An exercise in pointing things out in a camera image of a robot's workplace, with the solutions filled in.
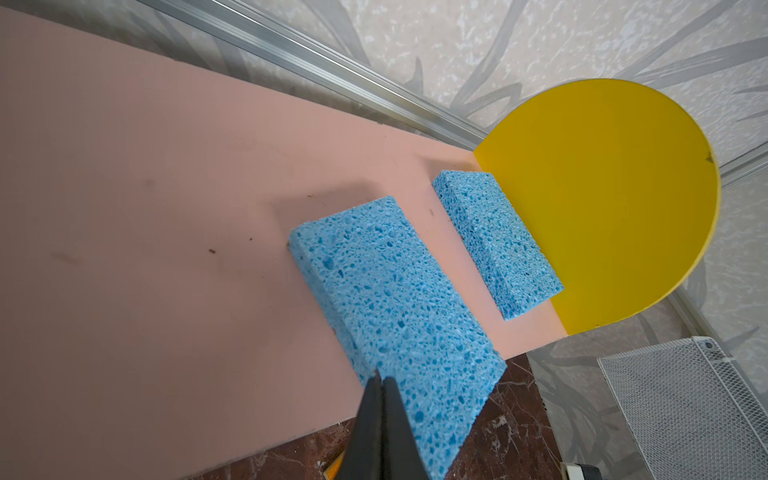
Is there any yellow shelf with coloured boards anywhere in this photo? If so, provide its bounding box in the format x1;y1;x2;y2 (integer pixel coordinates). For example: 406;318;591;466
0;5;722;480

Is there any blue sponge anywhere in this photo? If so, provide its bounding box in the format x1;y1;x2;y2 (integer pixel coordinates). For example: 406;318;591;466
289;196;506;479
433;170;564;321

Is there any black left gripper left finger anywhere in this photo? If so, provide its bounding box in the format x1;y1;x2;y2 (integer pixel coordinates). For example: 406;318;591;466
336;371;384;480

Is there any white wire mesh basket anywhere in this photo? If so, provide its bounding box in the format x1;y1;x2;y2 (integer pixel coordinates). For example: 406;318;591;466
598;336;767;479

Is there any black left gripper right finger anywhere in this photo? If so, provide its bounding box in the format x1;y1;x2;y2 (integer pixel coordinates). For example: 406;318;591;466
381;377;428;480

